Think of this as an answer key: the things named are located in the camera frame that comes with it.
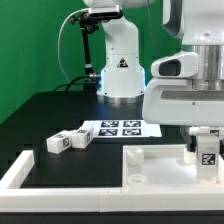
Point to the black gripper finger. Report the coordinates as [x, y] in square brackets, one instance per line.
[189, 139]

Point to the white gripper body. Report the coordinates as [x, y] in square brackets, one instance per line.
[174, 102]

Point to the white square table top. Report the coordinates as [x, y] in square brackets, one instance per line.
[165, 166]

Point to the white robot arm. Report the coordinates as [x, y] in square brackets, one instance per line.
[198, 23]

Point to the white tag sheet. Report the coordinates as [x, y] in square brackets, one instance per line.
[123, 128]

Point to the white U-shaped fence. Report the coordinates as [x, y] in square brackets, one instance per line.
[13, 198]

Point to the silver background camera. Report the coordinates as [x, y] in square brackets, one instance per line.
[106, 12]

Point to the black camera stand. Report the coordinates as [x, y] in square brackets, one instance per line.
[87, 26]

